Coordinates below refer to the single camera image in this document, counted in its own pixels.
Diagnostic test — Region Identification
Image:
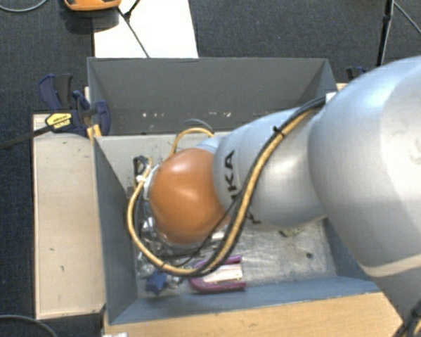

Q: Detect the grey metal bin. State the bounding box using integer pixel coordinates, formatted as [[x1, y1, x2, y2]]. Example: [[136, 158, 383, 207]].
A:
[[86, 42, 382, 327]]

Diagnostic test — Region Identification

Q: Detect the clear crumpled plastic packet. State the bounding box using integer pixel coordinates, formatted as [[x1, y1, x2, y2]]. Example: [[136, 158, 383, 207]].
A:
[[135, 250, 157, 279]]

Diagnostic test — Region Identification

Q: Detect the pale wood board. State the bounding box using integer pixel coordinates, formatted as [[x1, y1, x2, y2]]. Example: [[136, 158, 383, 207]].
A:
[[24, 110, 108, 321]]

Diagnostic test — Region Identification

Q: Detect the dark blue toy figure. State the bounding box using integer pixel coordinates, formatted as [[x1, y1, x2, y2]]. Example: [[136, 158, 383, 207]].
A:
[[144, 269, 170, 298]]

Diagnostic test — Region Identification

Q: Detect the purple book with white pages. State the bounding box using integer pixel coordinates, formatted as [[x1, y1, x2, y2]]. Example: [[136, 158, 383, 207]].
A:
[[186, 254, 248, 295]]

